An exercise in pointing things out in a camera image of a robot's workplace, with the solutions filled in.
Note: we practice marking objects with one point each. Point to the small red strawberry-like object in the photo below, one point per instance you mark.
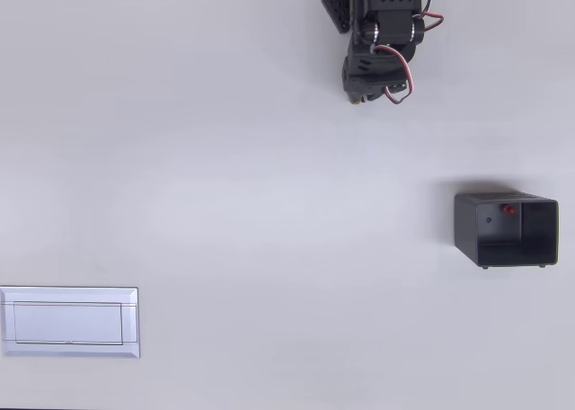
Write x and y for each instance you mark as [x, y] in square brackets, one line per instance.
[509, 210]

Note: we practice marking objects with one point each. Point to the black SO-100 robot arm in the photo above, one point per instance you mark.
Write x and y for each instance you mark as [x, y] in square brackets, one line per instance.
[393, 28]

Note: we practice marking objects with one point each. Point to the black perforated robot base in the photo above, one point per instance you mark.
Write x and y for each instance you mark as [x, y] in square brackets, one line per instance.
[334, 5]

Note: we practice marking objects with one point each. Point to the black open box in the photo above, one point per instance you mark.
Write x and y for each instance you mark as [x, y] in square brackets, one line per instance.
[507, 239]

